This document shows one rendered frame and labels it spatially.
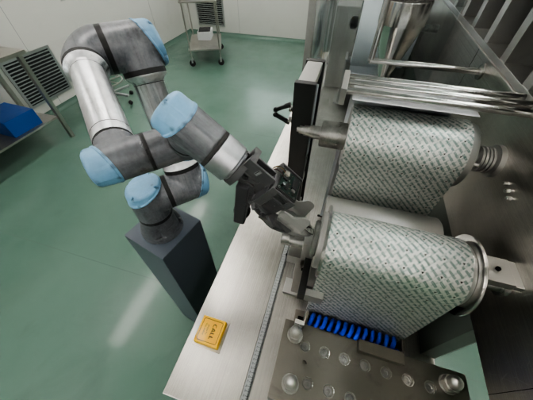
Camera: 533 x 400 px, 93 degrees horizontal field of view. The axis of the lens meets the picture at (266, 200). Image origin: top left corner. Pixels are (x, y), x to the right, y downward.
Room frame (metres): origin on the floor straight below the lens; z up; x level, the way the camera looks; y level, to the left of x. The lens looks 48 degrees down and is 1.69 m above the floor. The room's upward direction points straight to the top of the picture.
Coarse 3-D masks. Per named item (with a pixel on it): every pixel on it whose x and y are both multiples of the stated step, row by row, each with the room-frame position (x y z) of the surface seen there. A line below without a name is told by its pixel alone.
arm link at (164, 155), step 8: (144, 136) 0.40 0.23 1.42; (152, 136) 0.40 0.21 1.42; (160, 136) 0.40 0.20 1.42; (152, 144) 0.38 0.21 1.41; (160, 144) 0.39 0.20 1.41; (168, 144) 0.39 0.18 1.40; (152, 152) 0.37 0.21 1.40; (160, 152) 0.38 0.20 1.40; (168, 152) 0.38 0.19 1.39; (176, 152) 0.39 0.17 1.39; (160, 160) 0.37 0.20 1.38; (168, 160) 0.38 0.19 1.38; (176, 160) 0.39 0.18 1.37; (184, 160) 0.41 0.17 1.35; (160, 168) 0.38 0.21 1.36
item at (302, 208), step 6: (300, 204) 0.34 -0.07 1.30; (306, 204) 0.33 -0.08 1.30; (312, 204) 0.33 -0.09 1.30; (282, 210) 0.33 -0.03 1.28; (288, 210) 0.33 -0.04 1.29; (294, 210) 0.33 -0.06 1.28; (300, 210) 0.33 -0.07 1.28; (306, 210) 0.33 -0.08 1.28; (294, 216) 0.33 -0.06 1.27; (300, 216) 0.33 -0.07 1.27
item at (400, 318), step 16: (320, 288) 0.21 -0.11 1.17; (336, 288) 0.21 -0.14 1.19; (352, 288) 0.20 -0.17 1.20; (336, 304) 0.20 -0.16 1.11; (352, 304) 0.19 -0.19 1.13; (368, 304) 0.19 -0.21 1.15; (384, 304) 0.18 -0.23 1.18; (400, 304) 0.17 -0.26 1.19; (352, 320) 0.19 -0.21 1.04; (368, 320) 0.18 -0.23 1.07; (384, 320) 0.17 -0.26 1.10; (400, 320) 0.16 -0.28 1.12; (416, 320) 0.16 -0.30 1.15; (432, 320) 0.15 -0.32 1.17; (400, 336) 0.16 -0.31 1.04
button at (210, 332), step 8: (208, 320) 0.22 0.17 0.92; (216, 320) 0.22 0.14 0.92; (200, 328) 0.20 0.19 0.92; (208, 328) 0.20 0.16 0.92; (216, 328) 0.20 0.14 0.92; (224, 328) 0.20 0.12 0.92; (200, 336) 0.18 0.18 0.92; (208, 336) 0.18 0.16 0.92; (216, 336) 0.18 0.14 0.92; (208, 344) 0.16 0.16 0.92; (216, 344) 0.16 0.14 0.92
